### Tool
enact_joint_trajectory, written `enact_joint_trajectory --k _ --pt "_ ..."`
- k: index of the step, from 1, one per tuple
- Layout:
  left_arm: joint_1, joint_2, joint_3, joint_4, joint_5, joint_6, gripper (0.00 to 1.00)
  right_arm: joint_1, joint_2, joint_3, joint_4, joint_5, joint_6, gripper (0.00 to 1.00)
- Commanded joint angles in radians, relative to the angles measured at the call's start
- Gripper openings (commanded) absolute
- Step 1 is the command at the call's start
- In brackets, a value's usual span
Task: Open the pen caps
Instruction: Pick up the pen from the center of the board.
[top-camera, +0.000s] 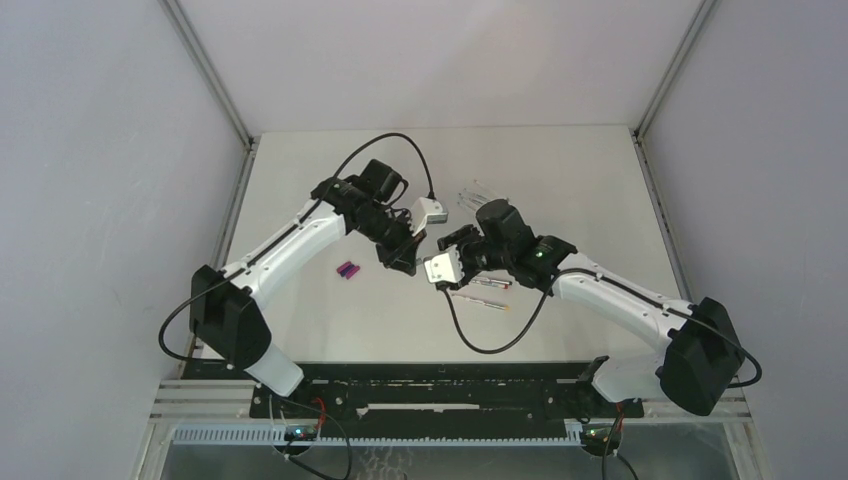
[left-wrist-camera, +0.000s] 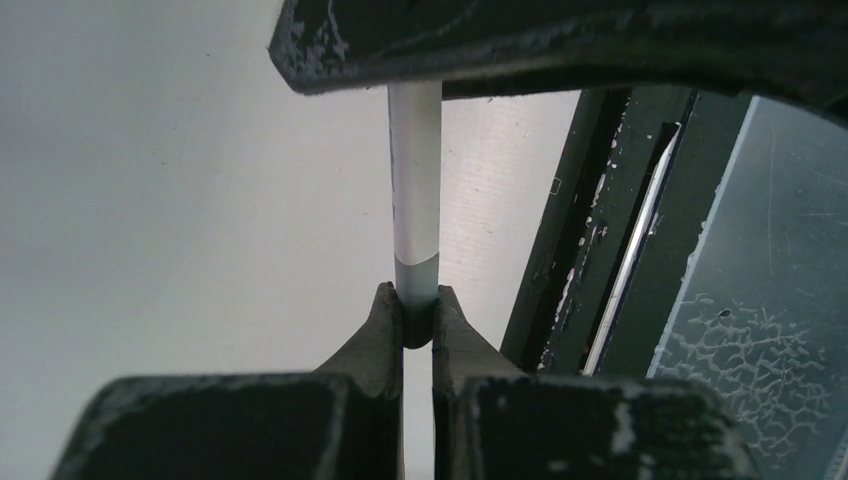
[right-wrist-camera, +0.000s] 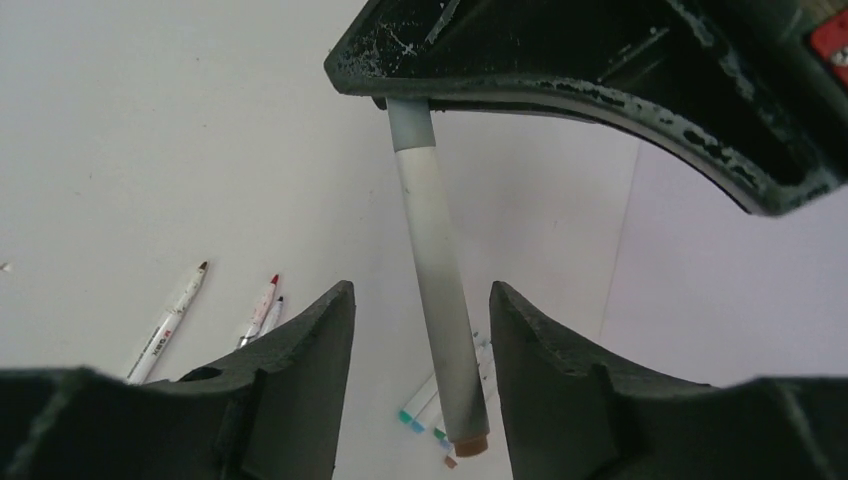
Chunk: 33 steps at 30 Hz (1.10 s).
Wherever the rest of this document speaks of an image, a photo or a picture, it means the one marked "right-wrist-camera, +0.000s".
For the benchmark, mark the white yellow marker pen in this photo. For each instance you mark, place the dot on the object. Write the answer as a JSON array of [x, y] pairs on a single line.
[[166, 327]]

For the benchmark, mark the white red marker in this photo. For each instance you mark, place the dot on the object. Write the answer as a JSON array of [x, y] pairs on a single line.
[[259, 313]]

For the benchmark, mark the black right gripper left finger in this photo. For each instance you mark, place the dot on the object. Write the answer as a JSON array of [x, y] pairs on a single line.
[[269, 410]]

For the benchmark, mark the white blue capped marker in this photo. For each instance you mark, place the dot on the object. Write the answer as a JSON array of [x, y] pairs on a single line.
[[419, 401]]

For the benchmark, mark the plain white marker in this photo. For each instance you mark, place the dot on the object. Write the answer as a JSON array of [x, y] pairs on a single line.
[[443, 302]]

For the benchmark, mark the white green marker pen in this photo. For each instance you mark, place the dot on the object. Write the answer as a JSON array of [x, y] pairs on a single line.
[[483, 357]]

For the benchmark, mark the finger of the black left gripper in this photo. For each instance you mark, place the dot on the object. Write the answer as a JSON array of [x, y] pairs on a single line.
[[750, 94]]

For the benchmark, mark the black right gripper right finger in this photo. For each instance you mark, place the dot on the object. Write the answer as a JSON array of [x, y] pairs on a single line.
[[572, 409]]

